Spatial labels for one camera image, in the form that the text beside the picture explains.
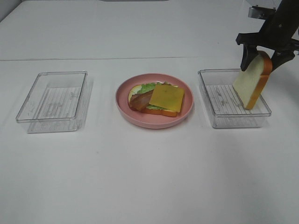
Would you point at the yellow cheese slice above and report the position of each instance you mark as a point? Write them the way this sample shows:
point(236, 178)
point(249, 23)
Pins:
point(168, 97)

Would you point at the right clear plastic tray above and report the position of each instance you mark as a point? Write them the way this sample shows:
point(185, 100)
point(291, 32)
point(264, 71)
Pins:
point(222, 104)

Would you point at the green lettuce leaf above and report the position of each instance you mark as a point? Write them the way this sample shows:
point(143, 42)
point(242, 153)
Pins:
point(148, 87)

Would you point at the long bacon strip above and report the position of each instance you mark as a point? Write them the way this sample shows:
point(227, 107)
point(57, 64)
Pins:
point(140, 101)

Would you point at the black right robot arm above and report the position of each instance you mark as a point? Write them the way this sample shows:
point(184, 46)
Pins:
point(286, 8)

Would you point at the clear plastic tray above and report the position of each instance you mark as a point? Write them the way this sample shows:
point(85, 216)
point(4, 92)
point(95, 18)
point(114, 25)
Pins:
point(56, 102)
point(222, 104)

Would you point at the bread slice from tray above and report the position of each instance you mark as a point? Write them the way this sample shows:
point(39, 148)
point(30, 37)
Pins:
point(165, 112)

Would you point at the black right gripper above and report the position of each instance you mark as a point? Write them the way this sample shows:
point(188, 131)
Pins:
point(276, 33)

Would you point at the pink round plate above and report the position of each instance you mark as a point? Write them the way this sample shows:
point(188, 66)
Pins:
point(149, 120)

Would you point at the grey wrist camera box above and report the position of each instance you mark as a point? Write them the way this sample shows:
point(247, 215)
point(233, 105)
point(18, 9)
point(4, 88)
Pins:
point(262, 13)

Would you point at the left clear plastic tray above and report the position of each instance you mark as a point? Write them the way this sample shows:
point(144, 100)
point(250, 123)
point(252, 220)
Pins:
point(56, 102)

